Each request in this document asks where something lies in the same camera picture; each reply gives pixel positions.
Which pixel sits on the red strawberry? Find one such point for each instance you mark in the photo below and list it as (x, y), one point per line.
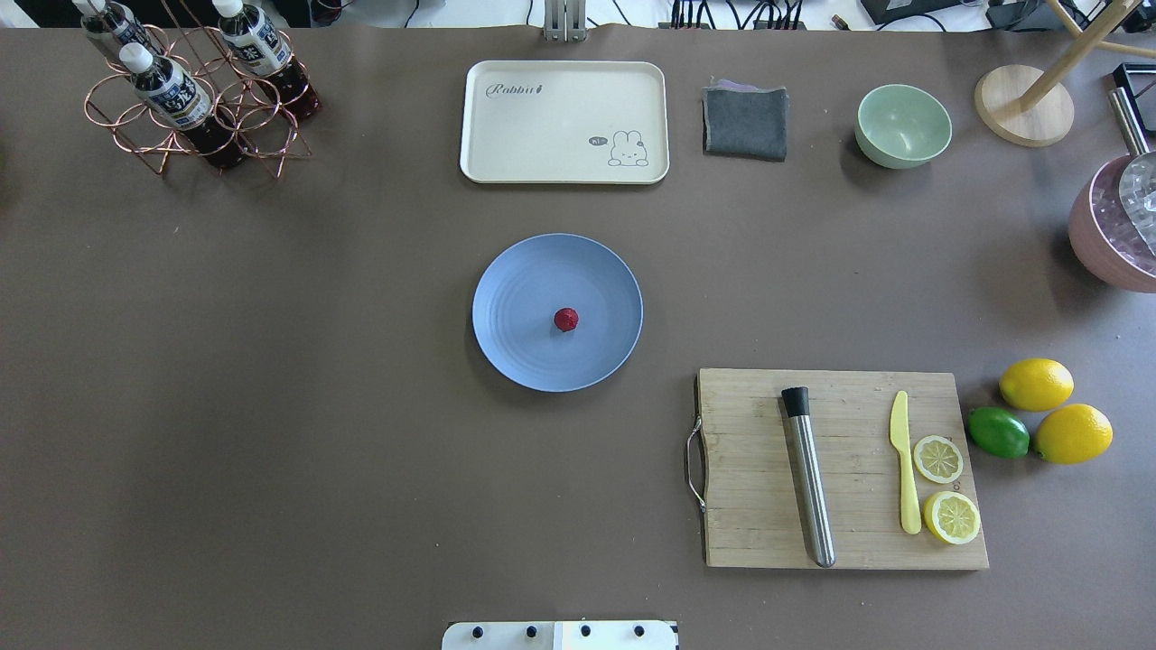
(566, 319)

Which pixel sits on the blue round plate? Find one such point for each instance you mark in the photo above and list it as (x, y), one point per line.
(517, 296)

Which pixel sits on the cream rabbit tray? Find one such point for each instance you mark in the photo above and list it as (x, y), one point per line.
(552, 121)

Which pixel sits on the steel muddler black tip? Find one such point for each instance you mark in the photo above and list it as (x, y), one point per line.
(818, 532)

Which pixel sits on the wooden cutting board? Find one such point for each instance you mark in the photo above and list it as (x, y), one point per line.
(750, 502)

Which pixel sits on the grey folded cloth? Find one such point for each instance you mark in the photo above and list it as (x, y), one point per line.
(746, 120)

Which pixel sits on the yellow plastic knife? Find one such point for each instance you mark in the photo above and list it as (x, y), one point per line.
(910, 518)

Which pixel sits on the green bowl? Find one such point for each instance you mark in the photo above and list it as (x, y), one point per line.
(901, 127)

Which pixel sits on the lemon slice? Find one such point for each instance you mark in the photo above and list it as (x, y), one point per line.
(938, 459)
(951, 517)

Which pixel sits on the green lime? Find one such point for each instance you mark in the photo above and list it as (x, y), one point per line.
(998, 432)

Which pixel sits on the yellow lemon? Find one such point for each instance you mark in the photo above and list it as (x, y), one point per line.
(1036, 384)
(1074, 433)

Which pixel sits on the dark drink bottle white cap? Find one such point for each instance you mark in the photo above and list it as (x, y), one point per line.
(179, 99)

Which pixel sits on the wooden cup tree stand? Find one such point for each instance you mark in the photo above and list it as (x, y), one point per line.
(1029, 107)

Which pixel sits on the pink bowl with ice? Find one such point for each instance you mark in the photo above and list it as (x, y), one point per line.
(1104, 238)

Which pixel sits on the metal ice scoop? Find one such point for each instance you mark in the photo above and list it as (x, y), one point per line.
(1136, 187)

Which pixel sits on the aluminium frame post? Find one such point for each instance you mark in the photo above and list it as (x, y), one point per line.
(565, 21)

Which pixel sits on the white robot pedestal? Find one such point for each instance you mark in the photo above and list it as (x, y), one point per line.
(610, 633)

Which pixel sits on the copper wire bottle rack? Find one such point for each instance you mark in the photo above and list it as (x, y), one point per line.
(225, 94)

